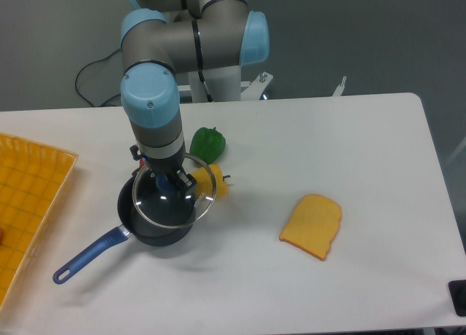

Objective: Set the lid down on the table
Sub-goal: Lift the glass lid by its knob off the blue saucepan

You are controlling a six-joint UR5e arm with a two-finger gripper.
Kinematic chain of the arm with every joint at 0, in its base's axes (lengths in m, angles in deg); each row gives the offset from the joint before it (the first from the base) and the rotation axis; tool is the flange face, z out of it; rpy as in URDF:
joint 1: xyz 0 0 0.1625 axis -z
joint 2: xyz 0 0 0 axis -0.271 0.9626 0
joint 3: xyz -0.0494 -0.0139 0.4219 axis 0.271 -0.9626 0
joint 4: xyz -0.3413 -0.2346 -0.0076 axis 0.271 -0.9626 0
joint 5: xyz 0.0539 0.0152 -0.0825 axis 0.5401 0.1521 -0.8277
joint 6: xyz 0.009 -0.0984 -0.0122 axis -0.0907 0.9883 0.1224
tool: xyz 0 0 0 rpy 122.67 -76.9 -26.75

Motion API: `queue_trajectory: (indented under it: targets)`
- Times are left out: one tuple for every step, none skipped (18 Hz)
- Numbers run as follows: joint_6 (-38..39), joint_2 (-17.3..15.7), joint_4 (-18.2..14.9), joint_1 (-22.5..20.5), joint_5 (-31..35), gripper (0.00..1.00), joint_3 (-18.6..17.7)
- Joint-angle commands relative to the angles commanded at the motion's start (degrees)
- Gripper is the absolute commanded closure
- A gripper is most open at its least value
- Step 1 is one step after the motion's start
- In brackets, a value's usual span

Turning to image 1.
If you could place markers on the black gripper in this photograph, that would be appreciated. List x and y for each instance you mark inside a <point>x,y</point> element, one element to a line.
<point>179,181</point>

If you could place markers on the glass lid with blue knob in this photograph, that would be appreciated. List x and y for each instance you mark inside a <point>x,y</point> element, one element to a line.
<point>157,204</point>

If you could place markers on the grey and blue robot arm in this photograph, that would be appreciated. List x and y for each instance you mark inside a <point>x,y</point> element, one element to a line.
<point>161,38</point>

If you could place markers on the yellow toy bell pepper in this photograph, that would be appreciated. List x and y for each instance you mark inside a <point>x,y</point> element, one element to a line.
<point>204,185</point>

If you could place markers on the green toy bell pepper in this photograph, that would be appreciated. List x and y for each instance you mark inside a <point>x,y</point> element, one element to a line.
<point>208,144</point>

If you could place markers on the toy toast slice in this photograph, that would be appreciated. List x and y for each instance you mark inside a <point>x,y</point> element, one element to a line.
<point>313,225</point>

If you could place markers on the yellow plastic basket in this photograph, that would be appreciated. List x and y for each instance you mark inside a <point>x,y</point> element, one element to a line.
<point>33,175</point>

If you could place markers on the black device at table edge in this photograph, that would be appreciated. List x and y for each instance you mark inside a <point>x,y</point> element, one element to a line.
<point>457,289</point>

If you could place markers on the black saucepan with blue handle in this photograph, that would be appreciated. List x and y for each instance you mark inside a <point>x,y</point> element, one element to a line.
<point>130,225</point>

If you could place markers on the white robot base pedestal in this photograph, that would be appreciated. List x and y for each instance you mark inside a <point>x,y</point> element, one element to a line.
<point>223,85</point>

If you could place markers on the white table bracket right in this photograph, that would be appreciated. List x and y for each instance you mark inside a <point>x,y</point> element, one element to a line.
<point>340,87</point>

